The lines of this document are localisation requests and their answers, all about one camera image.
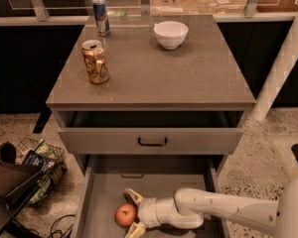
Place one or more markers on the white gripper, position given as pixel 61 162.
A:
pixel 147 212

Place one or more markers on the red apple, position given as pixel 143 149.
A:
pixel 125 214

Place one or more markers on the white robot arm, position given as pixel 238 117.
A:
pixel 187 208

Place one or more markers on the grey middle drawer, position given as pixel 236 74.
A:
pixel 108 177

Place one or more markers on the grey drawer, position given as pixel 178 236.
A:
pixel 108 177
pixel 151 132

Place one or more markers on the grey top drawer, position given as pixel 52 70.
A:
pixel 151 132

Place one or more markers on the grey drawer cabinet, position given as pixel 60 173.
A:
pixel 200 75

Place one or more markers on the brown chair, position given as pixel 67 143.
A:
pixel 17 184

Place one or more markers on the gold soda can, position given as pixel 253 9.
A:
pixel 95 61

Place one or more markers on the white ceramic bowl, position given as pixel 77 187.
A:
pixel 170 34

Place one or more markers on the blue energy drink can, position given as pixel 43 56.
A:
pixel 101 18

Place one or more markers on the cardboard box left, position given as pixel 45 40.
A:
pixel 174 7

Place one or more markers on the white diagonal pole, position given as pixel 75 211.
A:
pixel 282 66

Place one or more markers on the wire basket with snack bags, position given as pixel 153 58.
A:
pixel 50 159

